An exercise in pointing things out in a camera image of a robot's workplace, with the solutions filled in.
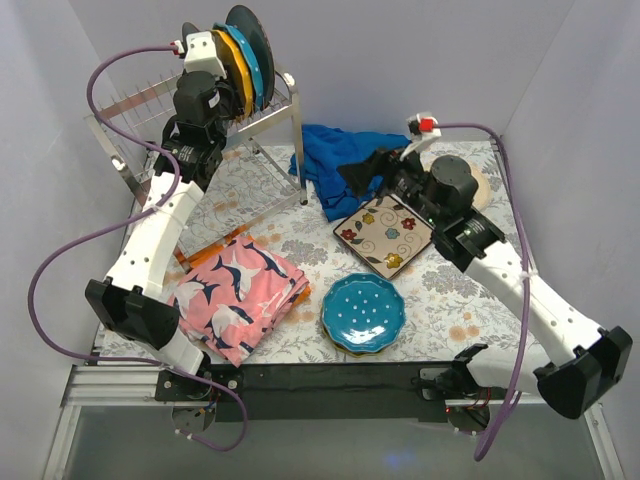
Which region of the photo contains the square floral plate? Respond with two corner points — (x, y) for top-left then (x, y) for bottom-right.
(333, 196), (432, 280)

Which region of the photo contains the cream round plate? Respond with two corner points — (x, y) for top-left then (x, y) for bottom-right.
(471, 165), (492, 211)

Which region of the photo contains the blue polka dot plate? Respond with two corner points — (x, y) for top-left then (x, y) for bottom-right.
(321, 273), (406, 352)

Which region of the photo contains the dark teal round plate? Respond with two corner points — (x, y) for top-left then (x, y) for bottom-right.
(181, 22), (199, 38)

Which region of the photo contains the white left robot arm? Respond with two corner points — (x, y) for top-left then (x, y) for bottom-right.
(85, 71), (244, 400)

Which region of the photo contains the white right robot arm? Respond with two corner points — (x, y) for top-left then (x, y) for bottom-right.
(338, 149), (633, 419)

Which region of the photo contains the steel dish rack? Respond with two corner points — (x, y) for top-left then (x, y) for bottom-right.
(85, 65), (309, 268)

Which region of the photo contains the yellow plate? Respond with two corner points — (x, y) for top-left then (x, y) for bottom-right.
(211, 28), (254, 120)

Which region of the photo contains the blue cloth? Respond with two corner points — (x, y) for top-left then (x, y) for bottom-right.
(301, 124), (409, 222)

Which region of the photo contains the rear dark teal plate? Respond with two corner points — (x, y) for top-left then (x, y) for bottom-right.
(226, 5), (275, 110)

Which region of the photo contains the floral tablecloth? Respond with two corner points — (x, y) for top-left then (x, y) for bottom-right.
(97, 139), (564, 365)

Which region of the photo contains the orange cloth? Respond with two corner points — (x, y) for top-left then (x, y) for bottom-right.
(174, 225), (312, 306)

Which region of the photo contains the pink patterned cloth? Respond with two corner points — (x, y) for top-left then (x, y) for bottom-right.
(168, 236), (309, 367)

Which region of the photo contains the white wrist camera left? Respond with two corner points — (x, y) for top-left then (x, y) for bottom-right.
(171, 31), (227, 80)

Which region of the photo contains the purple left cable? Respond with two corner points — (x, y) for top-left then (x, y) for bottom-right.
(27, 43), (250, 452)

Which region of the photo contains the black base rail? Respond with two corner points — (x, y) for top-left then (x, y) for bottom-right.
(154, 362), (501, 424)

